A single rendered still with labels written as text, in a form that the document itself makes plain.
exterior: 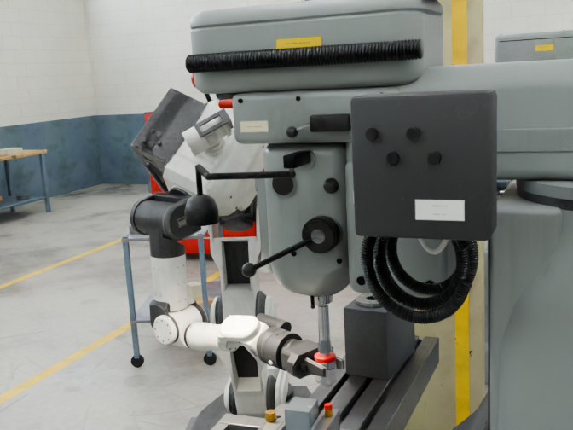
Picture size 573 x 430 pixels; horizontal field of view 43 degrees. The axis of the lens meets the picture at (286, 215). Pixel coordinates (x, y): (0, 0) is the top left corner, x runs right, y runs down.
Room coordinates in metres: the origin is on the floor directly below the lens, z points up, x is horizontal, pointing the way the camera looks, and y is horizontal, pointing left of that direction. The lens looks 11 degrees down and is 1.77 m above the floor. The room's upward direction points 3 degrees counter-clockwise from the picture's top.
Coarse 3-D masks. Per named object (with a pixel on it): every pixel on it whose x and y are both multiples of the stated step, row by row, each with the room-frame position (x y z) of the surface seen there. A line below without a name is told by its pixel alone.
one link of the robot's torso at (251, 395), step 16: (272, 304) 2.20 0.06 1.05; (224, 352) 2.19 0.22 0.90; (240, 352) 2.23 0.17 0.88; (240, 368) 2.26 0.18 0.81; (256, 368) 2.26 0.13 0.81; (240, 384) 2.26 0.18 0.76; (256, 384) 2.25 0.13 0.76; (272, 384) 2.29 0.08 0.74; (240, 400) 2.25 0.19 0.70; (256, 400) 2.25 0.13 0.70; (272, 400) 2.26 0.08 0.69; (256, 416) 2.27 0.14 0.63
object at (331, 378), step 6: (324, 366) 1.46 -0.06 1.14; (330, 366) 1.46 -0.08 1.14; (336, 366) 1.48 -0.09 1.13; (330, 372) 1.46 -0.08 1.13; (336, 372) 1.48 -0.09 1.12; (318, 378) 1.47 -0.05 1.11; (324, 378) 1.46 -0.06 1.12; (330, 378) 1.46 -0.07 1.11; (336, 378) 1.48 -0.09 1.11; (324, 384) 1.46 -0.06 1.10; (330, 384) 1.46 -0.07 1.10
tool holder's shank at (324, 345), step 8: (320, 312) 1.48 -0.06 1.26; (328, 312) 1.48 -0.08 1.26; (320, 320) 1.48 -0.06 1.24; (328, 320) 1.48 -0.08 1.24; (320, 328) 1.48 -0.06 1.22; (328, 328) 1.48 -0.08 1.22; (320, 336) 1.48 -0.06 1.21; (328, 336) 1.48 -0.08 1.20; (320, 344) 1.48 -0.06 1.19; (328, 344) 1.47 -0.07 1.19; (320, 352) 1.48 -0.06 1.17; (328, 352) 1.48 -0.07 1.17
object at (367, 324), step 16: (352, 304) 1.84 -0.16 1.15; (368, 304) 1.80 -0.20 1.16; (400, 304) 1.85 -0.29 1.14; (352, 320) 1.81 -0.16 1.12; (368, 320) 1.78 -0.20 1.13; (384, 320) 1.76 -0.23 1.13; (400, 320) 1.85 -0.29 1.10; (352, 336) 1.81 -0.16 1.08; (368, 336) 1.78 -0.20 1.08; (384, 336) 1.76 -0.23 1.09; (400, 336) 1.85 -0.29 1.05; (352, 352) 1.81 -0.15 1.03; (368, 352) 1.79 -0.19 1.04; (384, 352) 1.76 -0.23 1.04; (400, 352) 1.84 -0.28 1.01; (352, 368) 1.81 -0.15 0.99; (368, 368) 1.79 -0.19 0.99; (384, 368) 1.77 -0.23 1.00
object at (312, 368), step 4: (304, 360) 1.49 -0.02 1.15; (308, 360) 1.48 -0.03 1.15; (312, 360) 1.48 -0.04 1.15; (304, 364) 1.48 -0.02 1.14; (308, 364) 1.48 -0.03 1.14; (312, 364) 1.47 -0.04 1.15; (316, 364) 1.46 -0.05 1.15; (320, 364) 1.46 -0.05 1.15; (304, 368) 1.48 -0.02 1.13; (308, 368) 1.48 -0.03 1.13; (312, 368) 1.47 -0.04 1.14; (316, 368) 1.46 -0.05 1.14; (320, 368) 1.45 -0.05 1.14; (324, 368) 1.45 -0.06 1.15; (308, 372) 1.48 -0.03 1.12; (312, 372) 1.47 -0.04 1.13; (316, 372) 1.46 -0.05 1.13; (320, 372) 1.45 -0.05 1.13; (324, 372) 1.45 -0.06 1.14; (324, 376) 1.45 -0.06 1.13
